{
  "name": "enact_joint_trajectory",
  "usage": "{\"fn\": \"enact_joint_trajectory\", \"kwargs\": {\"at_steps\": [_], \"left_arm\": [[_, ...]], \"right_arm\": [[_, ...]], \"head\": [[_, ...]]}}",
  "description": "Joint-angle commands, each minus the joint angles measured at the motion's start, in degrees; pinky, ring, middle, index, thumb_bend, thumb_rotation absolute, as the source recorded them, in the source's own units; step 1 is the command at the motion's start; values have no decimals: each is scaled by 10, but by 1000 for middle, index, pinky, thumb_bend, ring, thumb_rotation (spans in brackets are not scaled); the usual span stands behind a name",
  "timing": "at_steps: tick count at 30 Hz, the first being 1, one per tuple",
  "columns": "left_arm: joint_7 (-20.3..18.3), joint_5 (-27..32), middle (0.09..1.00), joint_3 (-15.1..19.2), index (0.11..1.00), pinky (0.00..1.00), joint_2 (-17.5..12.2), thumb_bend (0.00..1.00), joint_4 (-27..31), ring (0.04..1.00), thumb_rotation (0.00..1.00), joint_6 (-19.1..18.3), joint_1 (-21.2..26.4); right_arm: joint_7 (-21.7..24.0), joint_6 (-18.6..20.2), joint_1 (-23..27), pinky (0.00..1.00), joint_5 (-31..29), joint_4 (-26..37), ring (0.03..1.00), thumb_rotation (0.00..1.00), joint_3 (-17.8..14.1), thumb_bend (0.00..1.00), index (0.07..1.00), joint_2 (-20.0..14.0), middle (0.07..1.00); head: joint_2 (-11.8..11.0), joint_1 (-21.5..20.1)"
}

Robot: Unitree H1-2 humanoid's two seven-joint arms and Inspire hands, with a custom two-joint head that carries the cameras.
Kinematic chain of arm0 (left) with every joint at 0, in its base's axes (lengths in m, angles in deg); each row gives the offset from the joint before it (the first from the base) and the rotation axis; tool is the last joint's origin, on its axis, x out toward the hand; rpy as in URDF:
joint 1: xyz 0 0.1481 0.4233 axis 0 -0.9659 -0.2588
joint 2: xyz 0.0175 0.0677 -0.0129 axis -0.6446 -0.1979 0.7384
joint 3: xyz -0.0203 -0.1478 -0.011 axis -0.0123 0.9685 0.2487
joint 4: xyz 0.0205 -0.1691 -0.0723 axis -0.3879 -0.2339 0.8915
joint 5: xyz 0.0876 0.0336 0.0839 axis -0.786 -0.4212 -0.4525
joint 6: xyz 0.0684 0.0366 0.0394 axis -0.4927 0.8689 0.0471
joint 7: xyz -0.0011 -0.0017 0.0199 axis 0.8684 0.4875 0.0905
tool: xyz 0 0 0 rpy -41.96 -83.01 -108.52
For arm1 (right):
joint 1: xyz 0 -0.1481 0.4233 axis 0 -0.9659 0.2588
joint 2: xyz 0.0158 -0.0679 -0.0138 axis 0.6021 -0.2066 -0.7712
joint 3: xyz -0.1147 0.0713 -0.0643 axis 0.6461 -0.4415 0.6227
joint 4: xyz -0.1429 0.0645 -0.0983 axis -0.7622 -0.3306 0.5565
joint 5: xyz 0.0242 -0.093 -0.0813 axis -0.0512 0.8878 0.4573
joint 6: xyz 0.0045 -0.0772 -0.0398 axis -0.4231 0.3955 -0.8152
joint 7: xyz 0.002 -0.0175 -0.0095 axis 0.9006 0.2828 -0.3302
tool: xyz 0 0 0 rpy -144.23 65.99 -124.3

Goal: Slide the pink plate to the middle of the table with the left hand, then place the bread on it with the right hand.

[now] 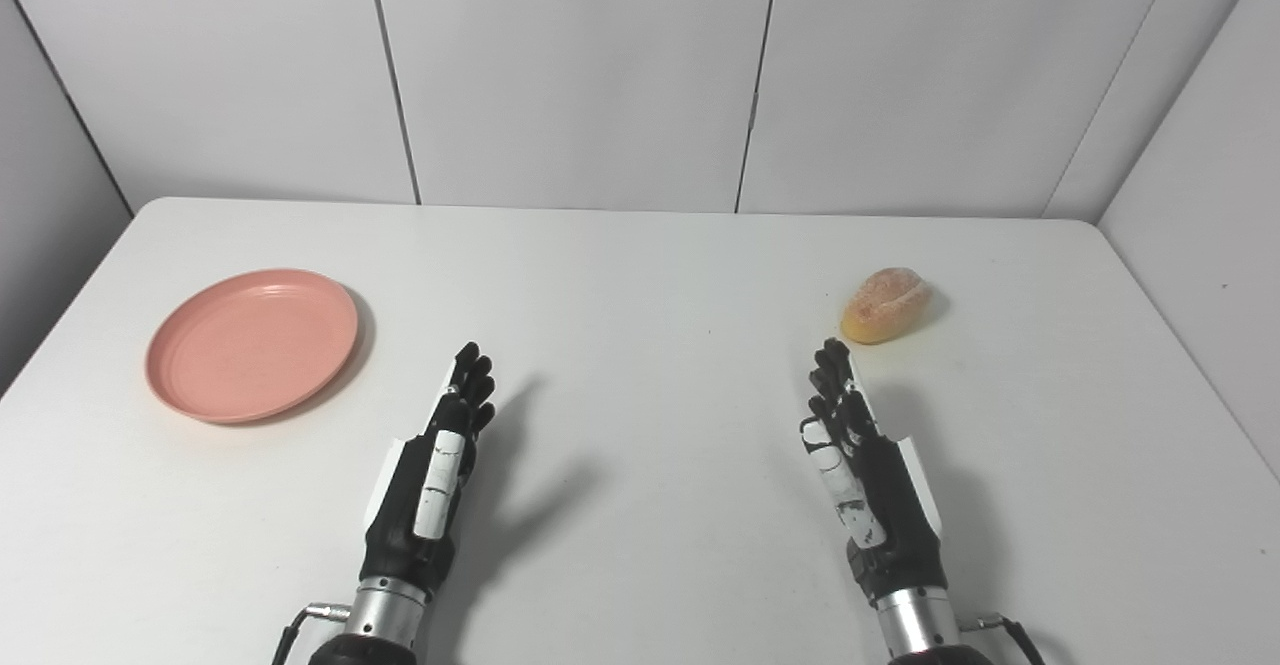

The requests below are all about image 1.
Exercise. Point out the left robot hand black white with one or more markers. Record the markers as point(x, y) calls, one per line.
point(420, 505)

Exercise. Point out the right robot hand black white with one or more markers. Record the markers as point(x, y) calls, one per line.
point(880, 505)

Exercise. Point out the bread roll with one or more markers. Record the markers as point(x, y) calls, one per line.
point(884, 305)

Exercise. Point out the pink round plate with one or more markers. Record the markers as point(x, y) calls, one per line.
point(252, 344)

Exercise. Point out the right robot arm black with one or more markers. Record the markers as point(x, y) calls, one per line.
point(925, 630)

